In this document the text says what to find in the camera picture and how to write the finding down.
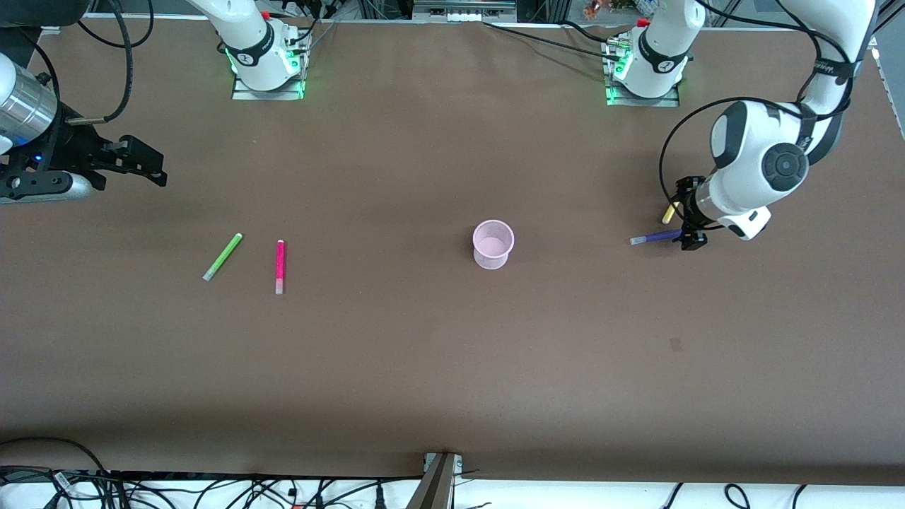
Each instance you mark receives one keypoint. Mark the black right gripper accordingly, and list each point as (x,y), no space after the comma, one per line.
(67,152)

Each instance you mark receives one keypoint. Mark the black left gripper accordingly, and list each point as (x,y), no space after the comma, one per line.
(688,196)

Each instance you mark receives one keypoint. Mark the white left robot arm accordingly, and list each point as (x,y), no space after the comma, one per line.
(756,148)

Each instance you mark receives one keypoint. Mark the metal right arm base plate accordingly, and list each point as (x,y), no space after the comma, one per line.
(247,94)

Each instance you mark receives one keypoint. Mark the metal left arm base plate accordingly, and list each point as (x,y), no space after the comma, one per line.
(636,101)

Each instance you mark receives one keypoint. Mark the green marker pen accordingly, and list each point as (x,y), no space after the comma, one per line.
(223,256)

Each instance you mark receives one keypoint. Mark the pink plastic cup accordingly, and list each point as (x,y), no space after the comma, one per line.
(493,246)

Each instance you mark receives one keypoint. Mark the yellow marker pen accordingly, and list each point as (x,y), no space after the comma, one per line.
(669,213)

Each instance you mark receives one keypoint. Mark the magenta marker pen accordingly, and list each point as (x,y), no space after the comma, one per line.
(280,265)

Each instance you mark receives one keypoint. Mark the purple marker pen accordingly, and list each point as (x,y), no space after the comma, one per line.
(657,237)

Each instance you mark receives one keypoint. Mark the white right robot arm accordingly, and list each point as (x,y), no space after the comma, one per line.
(247,35)

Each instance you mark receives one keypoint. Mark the white power strip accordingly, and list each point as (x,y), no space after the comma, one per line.
(463,14)

